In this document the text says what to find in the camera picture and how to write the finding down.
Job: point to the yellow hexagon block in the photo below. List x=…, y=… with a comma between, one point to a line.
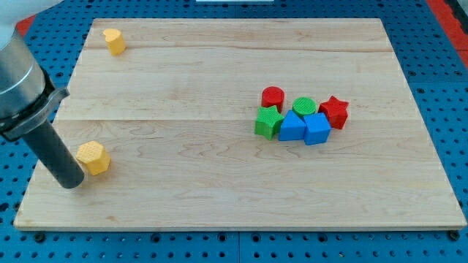
x=94, y=156

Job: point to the red cylinder block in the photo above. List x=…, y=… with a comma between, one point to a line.
x=273, y=96

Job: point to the yellow heart block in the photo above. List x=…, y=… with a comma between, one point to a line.
x=115, y=41

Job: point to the green star block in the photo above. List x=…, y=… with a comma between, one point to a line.
x=268, y=122

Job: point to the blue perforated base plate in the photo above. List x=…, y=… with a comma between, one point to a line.
x=431, y=46

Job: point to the blue triangle block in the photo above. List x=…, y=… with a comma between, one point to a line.
x=292, y=127

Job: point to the red star block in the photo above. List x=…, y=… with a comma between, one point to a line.
x=335, y=111

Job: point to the wooden board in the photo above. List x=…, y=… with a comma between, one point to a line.
x=176, y=112

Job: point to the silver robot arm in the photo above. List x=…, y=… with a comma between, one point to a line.
x=28, y=96

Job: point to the green cylinder block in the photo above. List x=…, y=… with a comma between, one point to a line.
x=304, y=106

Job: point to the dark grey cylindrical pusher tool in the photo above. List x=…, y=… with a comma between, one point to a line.
x=54, y=155

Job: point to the blue cube block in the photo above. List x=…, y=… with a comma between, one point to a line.
x=317, y=129

